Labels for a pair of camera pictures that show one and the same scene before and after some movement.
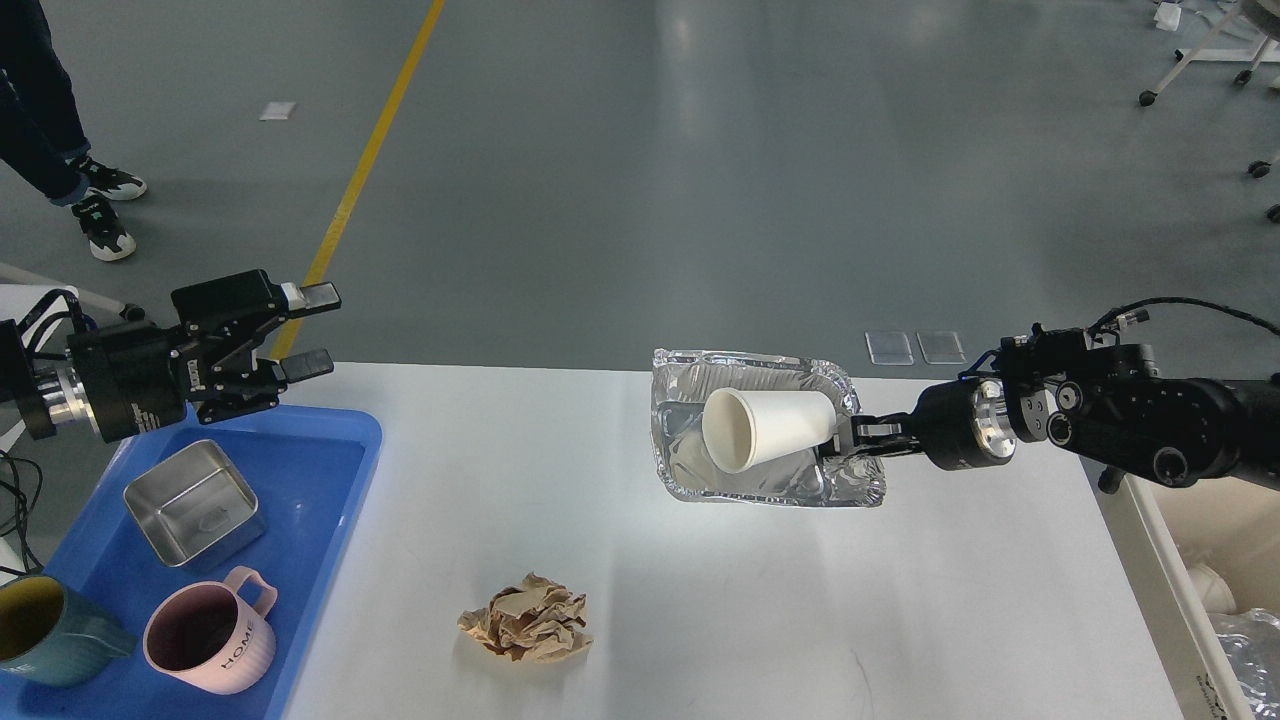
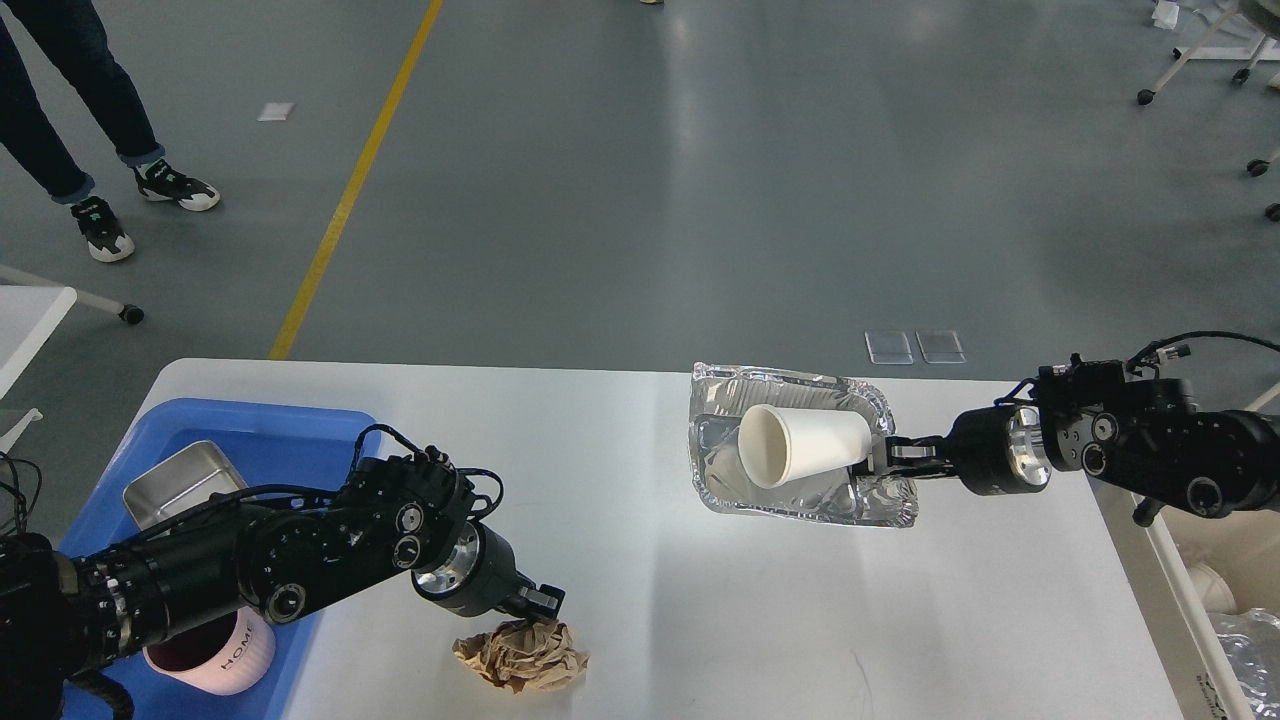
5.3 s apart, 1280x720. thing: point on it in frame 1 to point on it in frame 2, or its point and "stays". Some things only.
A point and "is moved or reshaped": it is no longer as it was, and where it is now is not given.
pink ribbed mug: (206, 635) stays
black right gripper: (960, 425) to (993, 450)
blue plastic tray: (315, 465) stays
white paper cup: (741, 428) is moved or reshaped
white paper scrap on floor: (277, 111) stays
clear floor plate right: (941, 347) stays
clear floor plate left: (889, 348) stays
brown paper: (537, 622) is moved or reshaped
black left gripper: (131, 378) to (474, 572)
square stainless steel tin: (196, 504) stays
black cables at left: (23, 510) stays
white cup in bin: (1212, 590) stays
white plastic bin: (1157, 533) stays
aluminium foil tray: (682, 384) is moved or reshaped
